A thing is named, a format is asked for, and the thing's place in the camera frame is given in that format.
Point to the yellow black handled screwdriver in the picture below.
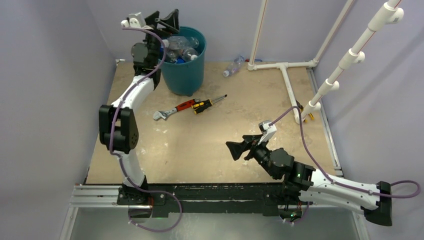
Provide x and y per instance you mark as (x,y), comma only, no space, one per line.
(205,104)

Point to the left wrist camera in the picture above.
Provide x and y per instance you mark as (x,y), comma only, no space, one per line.
(134,20)

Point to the red-handled adjustable wrench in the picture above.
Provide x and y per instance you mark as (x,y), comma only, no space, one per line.
(165,114)

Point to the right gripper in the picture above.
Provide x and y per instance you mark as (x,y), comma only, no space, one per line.
(236,148)

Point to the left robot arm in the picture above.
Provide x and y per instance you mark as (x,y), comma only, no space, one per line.
(118,129)

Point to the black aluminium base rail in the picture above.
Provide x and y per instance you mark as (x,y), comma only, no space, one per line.
(265,198)

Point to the white-label clear bottle white cap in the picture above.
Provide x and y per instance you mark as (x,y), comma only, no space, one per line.
(189,54)

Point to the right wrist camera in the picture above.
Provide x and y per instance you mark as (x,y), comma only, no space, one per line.
(268,129)

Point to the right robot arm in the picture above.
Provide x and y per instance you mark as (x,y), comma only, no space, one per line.
(304,183)

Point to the teal plastic bin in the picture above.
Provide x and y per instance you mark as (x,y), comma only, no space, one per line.
(185,79)

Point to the small Pepsi bottle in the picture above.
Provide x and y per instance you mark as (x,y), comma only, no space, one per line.
(172,56)
(180,60)

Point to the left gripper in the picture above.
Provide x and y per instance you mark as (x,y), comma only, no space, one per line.
(170,23)

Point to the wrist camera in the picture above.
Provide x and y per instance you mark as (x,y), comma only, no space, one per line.
(134,20)
(268,129)

